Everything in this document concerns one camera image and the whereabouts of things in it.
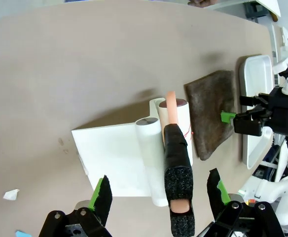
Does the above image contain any white plastic tray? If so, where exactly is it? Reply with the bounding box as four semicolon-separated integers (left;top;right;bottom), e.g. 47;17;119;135
238;54;274;170

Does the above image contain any white paper scrap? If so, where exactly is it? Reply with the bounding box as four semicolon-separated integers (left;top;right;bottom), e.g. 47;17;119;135
2;189;20;200

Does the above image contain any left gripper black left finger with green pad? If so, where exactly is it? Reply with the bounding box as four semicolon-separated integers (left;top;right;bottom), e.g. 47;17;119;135
38;175;113;237

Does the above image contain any brown cloth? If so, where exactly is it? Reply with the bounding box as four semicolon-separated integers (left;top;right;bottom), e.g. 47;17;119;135
184;70;235;161

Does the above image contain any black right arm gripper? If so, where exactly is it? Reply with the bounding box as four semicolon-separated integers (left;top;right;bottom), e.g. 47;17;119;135
220;87;288;137

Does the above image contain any person's hand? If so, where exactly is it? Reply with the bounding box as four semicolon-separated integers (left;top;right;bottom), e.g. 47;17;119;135
187;0;217;7

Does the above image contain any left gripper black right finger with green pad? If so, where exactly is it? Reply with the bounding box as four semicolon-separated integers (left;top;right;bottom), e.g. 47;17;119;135
198;167;285;237

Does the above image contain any white lint roller holder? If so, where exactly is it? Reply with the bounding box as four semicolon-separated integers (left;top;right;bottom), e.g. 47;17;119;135
71;98;169;207

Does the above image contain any white board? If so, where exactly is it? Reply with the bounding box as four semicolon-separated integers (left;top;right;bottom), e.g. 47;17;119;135
256;0;282;18

